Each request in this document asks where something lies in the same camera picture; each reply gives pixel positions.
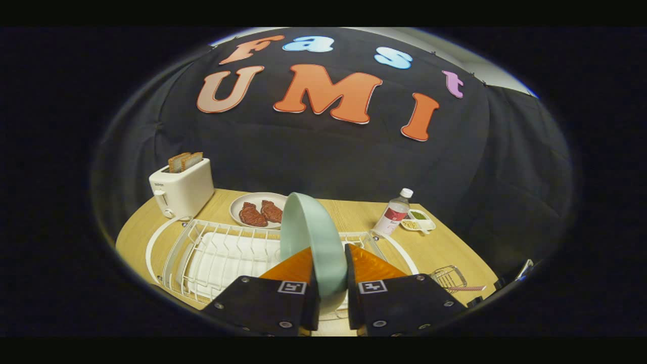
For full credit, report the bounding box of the metal wire basket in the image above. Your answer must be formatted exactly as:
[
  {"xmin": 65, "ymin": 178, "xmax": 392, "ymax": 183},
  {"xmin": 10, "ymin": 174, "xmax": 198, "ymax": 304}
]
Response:
[{"xmin": 430, "ymin": 265, "xmax": 468, "ymax": 294}]

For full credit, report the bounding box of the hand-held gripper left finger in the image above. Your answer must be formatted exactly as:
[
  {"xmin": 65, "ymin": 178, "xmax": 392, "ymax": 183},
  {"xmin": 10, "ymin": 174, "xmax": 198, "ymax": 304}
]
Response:
[{"xmin": 201, "ymin": 247, "xmax": 321, "ymax": 337}]

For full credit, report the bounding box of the brown meat piece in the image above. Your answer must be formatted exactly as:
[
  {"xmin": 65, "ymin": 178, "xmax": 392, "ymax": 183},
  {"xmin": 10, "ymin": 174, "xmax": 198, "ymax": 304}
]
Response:
[
  {"xmin": 239, "ymin": 202, "xmax": 268, "ymax": 228},
  {"xmin": 261, "ymin": 200, "xmax": 284, "ymax": 223}
]

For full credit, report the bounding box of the white plate with meat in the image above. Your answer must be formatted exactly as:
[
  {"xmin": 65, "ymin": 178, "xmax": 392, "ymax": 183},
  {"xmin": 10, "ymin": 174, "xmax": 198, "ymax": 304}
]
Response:
[{"xmin": 229, "ymin": 192, "xmax": 289, "ymax": 230}]

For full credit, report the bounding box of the clear bottle with red label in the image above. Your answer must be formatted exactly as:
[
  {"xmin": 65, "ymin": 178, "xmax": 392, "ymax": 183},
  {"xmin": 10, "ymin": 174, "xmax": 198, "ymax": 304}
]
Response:
[{"xmin": 373, "ymin": 188, "xmax": 414, "ymax": 236}]

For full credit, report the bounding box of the pale green plate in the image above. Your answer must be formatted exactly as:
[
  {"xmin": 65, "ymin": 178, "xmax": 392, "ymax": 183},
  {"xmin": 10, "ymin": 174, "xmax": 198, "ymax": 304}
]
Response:
[{"xmin": 280, "ymin": 192, "xmax": 349, "ymax": 315}]

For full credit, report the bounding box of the white wire dish rack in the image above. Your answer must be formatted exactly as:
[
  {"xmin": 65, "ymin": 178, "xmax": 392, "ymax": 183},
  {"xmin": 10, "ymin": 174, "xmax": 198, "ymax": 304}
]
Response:
[{"xmin": 146, "ymin": 217, "xmax": 420, "ymax": 311}]

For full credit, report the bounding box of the white toaster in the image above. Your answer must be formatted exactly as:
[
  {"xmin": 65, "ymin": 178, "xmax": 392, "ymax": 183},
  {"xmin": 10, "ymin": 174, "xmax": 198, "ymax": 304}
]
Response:
[{"xmin": 149, "ymin": 158, "xmax": 215, "ymax": 219}]

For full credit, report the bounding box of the black backdrop cloth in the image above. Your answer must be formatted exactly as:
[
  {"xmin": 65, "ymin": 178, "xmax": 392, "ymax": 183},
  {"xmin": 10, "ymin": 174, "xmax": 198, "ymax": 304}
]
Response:
[{"xmin": 94, "ymin": 28, "xmax": 574, "ymax": 276}]

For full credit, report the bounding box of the white divided condiment dish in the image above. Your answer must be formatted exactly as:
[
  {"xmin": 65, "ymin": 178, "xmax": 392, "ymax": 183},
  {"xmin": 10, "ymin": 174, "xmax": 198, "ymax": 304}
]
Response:
[{"xmin": 399, "ymin": 209, "xmax": 436, "ymax": 234}]

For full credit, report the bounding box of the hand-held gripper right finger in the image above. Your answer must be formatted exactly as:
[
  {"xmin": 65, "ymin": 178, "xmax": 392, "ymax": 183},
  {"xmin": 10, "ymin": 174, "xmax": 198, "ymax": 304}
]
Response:
[{"xmin": 345, "ymin": 243, "xmax": 468, "ymax": 337}]

